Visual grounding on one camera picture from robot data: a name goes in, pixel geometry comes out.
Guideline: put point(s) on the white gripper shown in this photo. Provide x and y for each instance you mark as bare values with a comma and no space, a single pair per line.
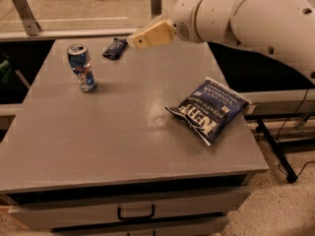
184,19

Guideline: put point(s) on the silver blue redbull can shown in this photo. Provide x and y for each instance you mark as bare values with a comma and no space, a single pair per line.
81,65

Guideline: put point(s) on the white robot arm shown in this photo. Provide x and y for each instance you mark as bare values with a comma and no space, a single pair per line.
283,30

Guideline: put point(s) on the small dark blue snack packet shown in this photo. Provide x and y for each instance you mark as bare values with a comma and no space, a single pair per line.
115,49

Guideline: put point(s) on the blue kettle chips bag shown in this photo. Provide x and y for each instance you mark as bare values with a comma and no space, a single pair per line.
209,109

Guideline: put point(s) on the green object at left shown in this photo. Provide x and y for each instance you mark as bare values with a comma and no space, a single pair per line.
5,71

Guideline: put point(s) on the grey top drawer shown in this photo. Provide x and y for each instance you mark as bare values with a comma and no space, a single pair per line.
103,211

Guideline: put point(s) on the grey drawer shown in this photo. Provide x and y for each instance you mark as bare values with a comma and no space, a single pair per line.
184,226
103,211

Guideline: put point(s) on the black stand leg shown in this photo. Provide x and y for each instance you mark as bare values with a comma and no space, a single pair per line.
291,176

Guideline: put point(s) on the grey lower drawer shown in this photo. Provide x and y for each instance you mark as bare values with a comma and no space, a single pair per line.
184,226

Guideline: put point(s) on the middle metal railing bracket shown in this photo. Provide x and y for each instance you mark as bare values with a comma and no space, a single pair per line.
155,8

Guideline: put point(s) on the metal railing bracket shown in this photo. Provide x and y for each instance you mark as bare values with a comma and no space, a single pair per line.
155,8
31,26

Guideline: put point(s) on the left metal railing bracket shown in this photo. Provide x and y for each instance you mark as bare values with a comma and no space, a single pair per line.
31,26

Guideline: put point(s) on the black drawer handle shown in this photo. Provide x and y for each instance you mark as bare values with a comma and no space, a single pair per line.
128,213

